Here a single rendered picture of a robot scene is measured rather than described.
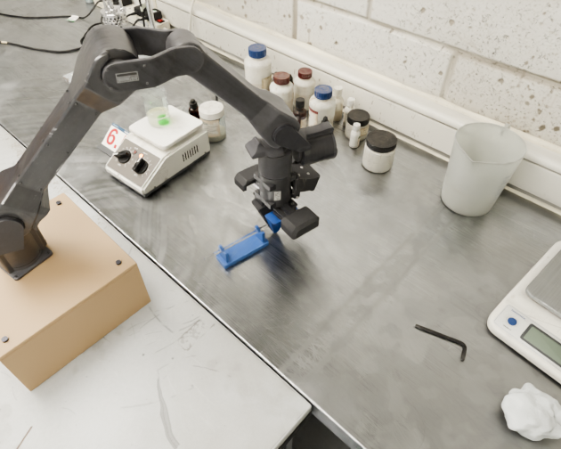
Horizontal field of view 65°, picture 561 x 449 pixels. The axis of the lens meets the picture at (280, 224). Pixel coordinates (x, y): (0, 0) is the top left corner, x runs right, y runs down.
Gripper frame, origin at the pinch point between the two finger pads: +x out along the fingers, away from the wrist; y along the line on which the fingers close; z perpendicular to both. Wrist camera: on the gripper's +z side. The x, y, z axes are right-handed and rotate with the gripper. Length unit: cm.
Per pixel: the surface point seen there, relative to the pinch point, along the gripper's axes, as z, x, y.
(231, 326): -18.1, 4.1, -12.4
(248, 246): -6.5, 3.0, -0.5
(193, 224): -11.7, 4.1, 11.5
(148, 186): -14.8, 1.4, 24.3
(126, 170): -16.6, 0.5, 30.8
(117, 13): 4, -13, 75
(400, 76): 45.9, -9.3, 12.5
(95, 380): -39.4, 4.3, -7.7
